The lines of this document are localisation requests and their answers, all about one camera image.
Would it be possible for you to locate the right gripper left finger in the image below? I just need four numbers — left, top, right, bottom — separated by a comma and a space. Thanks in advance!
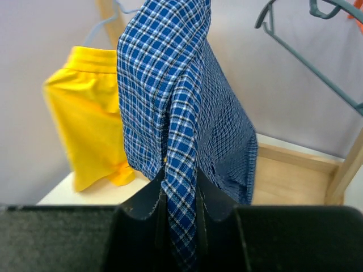
1, 171, 167, 271

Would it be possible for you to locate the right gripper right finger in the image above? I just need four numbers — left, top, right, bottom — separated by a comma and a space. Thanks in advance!
197, 171, 362, 271

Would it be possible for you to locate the blue checked shirt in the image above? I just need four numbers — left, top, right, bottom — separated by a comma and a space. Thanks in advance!
117, 1, 258, 271

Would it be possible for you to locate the grey blue hanger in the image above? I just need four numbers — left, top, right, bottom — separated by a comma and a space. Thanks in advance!
255, 1, 362, 114

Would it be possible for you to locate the orange hanger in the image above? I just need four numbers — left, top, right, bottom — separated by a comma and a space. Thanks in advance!
347, 0, 361, 20

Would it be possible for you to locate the wooden clothes rack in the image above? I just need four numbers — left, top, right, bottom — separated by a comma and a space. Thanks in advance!
96, 0, 363, 206

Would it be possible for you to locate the yellow garment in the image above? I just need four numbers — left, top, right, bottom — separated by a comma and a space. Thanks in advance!
44, 46, 135, 192

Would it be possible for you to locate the light blue wire hanger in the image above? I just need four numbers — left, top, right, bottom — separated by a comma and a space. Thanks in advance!
82, 1, 138, 48

